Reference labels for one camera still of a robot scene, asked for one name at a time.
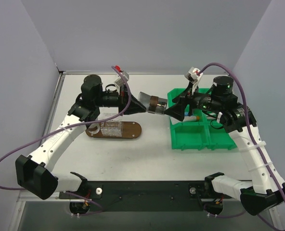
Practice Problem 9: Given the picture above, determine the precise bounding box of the purple cable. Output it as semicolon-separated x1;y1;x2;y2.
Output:
200;63;285;231
0;64;131;216

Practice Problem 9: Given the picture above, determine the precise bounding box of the green plastic divided bin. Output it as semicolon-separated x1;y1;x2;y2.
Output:
167;87;237;152

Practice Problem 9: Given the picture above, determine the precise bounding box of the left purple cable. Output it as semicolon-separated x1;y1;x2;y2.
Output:
0;64;131;216

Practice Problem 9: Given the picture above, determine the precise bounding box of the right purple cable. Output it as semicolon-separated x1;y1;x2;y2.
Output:
200;63;285;231

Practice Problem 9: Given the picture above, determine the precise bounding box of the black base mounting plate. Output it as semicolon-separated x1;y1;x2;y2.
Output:
58;180;233;213

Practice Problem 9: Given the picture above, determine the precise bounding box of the clear plastic cup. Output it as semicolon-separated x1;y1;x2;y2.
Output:
87;123;100;136

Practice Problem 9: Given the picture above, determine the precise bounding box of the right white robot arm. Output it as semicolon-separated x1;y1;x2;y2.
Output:
164;76;285;216

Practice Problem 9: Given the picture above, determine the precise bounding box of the clear acrylic organizer box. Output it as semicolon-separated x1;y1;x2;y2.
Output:
101;121;123;137

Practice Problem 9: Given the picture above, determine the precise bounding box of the brown oval wooden tray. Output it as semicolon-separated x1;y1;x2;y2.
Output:
85;121;142;140

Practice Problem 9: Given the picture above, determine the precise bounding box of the black cylindrical cup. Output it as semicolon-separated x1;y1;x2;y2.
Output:
138;92;168;115

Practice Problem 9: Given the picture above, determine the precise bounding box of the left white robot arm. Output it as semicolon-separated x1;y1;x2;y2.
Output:
15;72;146;200

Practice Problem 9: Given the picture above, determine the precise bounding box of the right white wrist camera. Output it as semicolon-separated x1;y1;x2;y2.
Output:
184;67;203;94

